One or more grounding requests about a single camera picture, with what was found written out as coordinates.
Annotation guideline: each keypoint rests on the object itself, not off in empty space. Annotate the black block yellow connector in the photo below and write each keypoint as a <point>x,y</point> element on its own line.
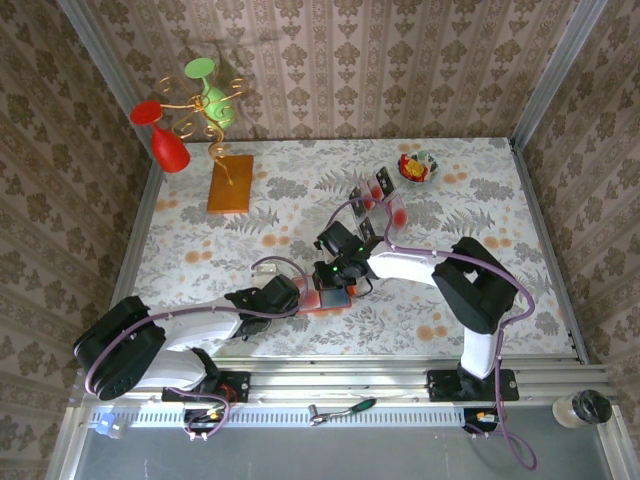
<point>200,420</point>
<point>470,415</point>

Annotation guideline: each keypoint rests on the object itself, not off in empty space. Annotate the small candy bowl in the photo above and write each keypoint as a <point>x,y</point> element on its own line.
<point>432,170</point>

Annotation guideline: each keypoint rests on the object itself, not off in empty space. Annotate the red wrapped candy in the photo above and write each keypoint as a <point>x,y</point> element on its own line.
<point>412,167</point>

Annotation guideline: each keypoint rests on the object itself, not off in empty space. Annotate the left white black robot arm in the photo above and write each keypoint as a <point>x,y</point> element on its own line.
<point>200,327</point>

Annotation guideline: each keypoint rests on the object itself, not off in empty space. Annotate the orange leather card holder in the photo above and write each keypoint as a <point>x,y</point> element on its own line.
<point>336,301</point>

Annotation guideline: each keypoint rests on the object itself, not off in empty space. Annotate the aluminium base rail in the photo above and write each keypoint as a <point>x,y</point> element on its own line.
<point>340,380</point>

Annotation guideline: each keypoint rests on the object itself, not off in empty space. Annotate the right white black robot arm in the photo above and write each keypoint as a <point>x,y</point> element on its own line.
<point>405,265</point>

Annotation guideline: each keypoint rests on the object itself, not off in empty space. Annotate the black VIP card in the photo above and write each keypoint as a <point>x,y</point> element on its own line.
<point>356,195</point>
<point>368,226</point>
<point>384,178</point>

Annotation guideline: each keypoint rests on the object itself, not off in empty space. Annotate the red wine glass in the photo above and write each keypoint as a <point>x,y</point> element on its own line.
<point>170,150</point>

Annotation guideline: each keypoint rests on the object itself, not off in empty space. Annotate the blue white connector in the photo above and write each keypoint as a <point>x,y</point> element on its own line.
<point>106,424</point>

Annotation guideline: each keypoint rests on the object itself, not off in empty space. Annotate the clear acrylic card tray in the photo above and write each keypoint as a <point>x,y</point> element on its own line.
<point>382,207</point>

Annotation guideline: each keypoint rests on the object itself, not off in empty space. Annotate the white card red dot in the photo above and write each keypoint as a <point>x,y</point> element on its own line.
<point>400,216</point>
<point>369,204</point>
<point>311,299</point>
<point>374,190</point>

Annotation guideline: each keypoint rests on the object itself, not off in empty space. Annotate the aluminium table side rail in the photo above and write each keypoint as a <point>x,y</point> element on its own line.
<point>550,250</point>
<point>141,225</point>

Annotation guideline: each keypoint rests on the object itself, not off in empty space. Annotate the green wine glass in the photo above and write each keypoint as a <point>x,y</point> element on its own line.
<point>220,107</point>

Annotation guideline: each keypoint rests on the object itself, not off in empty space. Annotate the silver ratchet wrench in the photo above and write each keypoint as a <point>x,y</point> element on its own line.
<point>316,414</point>

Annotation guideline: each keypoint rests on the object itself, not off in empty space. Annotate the aluminium frame post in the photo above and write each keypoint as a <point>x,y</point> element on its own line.
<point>560,75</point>
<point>107,75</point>

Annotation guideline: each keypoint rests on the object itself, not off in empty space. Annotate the glass jar black lid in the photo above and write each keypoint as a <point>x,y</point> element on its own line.
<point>592,406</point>

